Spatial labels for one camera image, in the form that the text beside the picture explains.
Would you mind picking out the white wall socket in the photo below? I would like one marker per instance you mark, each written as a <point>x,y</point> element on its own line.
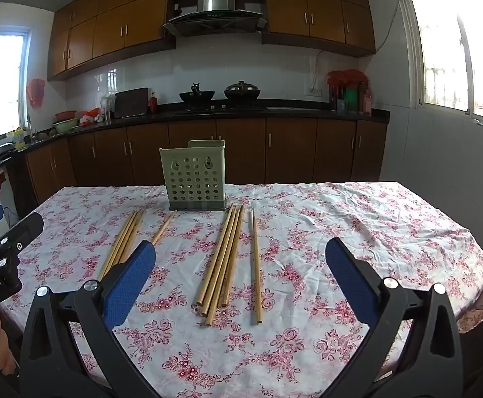
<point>316,91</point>

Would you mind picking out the wok with steel lid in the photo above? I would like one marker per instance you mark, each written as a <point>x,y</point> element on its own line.
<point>242,90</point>

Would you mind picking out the small red bottle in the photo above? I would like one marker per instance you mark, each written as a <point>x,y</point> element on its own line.
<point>153,103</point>

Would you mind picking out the green bottle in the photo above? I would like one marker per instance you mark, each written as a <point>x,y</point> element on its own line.
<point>352,98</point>

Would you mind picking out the clear plastic bag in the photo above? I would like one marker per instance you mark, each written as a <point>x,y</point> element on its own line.
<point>107,105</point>

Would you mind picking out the group of wooden chopsticks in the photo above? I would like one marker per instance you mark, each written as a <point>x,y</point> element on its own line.
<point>222,265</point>

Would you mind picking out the green perforated chopstick holder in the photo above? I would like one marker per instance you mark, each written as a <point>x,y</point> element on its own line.
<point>191,174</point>

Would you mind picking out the green basin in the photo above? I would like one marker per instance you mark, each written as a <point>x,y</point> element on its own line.
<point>65,126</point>

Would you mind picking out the red hanging plastic bag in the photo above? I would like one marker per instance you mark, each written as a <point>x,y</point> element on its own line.
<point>36,93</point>

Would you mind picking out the red basin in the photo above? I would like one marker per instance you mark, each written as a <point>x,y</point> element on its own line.
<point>65,115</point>

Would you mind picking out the red square bottle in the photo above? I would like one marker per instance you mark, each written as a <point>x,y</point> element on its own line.
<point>367,101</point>

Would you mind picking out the black kitchen countertop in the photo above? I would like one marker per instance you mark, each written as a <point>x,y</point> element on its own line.
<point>307,112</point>

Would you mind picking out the narrow kitchen window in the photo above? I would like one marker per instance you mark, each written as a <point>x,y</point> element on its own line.
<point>0,87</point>

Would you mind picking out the large bright window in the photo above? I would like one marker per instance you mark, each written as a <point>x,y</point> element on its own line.
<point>444,49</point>

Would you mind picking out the person's left hand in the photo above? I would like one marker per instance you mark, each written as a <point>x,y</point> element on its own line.
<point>2,344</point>

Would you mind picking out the yellow dish soap bottle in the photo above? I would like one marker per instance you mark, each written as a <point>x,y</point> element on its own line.
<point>18,141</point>

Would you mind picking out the wooden kitchen cabinets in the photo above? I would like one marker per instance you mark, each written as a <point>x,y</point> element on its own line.
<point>241,145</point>
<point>108,33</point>

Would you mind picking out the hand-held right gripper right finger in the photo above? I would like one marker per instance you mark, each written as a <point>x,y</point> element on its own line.
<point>349,277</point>

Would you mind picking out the wooden upper kitchen cabinets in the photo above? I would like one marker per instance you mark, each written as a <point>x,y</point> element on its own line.
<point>108,33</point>

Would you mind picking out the floral tablecloth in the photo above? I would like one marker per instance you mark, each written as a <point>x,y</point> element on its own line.
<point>291,352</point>

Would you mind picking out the sink faucet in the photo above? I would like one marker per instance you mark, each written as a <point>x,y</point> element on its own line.
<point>30,128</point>

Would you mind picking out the small blue box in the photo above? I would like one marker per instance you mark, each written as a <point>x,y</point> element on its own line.
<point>342,106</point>

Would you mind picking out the dark red thermos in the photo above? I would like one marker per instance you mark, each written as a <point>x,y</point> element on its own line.
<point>334,97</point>

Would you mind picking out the wooden lower kitchen cabinets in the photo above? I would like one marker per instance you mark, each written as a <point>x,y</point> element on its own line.
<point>241,145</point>

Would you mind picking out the red and white plastic bag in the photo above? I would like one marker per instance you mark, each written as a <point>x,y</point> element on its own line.
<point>90,117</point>

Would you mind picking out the gas stove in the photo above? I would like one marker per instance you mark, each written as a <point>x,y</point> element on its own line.
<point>220,109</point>

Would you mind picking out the black wok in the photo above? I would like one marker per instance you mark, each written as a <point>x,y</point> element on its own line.
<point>195,96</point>

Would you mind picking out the dark cutting board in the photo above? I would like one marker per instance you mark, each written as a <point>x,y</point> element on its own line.
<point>131,103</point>

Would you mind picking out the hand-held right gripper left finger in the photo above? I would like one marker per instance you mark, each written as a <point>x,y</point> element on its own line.
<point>127,288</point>

